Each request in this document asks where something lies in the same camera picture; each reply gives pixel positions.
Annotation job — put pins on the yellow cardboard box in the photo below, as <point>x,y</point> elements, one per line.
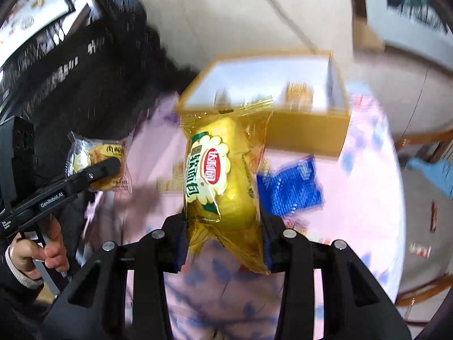
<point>308,131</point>

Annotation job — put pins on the person's left hand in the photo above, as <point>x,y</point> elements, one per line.
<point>32,255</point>

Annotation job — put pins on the yellow bread packet red label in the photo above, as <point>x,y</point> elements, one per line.
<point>219,170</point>

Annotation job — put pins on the blue cloth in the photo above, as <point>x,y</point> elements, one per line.
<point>435,175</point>

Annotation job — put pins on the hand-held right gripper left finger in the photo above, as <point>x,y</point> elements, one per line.
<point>170,241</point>

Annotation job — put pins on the painted panel in frame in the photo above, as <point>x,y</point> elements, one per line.
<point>28,14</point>

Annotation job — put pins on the clear cake packet brown label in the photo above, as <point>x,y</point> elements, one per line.
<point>106,148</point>

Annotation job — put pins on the person's left forearm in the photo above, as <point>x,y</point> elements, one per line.
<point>17,304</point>

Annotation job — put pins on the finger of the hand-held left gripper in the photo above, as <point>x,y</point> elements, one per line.
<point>95,173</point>

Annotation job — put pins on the red white small packet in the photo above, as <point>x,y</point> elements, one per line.
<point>420,250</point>

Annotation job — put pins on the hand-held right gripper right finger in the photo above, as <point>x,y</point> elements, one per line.
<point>274,241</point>

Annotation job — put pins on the framed lotus painting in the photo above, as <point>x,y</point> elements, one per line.
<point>417,3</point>

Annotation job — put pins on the blue snack packet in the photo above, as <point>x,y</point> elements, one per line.
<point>290,187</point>

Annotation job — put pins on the cardboard corner protector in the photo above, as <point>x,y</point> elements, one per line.
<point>368,37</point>

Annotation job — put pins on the dark red small packet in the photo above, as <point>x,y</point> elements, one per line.
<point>433,216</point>

